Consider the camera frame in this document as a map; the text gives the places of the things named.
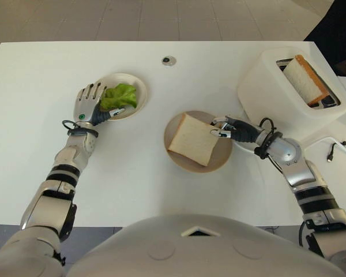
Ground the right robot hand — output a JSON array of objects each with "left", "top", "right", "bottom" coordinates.
[{"left": 209, "top": 115, "right": 266, "bottom": 144}]

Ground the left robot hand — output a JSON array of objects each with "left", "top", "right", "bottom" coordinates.
[{"left": 74, "top": 82, "right": 126, "bottom": 127}]

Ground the green lettuce leaf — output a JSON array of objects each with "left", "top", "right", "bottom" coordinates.
[{"left": 100, "top": 83, "right": 138, "bottom": 110}]

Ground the bread slice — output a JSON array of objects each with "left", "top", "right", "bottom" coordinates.
[
  {"left": 167, "top": 113, "right": 219, "bottom": 167},
  {"left": 283, "top": 54, "right": 330, "bottom": 106}
]

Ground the beige round plate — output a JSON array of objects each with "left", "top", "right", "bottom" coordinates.
[{"left": 163, "top": 110, "right": 234, "bottom": 174}]

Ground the cream toaster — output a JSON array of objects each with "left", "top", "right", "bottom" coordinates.
[{"left": 237, "top": 46, "right": 346, "bottom": 143}]

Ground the cream round plate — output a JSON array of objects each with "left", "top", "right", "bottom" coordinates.
[{"left": 89, "top": 72, "right": 148, "bottom": 122}]

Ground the robot body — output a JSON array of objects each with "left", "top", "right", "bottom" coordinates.
[{"left": 63, "top": 213, "right": 346, "bottom": 277}]

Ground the thin black cable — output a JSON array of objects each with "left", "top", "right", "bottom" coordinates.
[{"left": 327, "top": 140, "right": 346, "bottom": 163}]

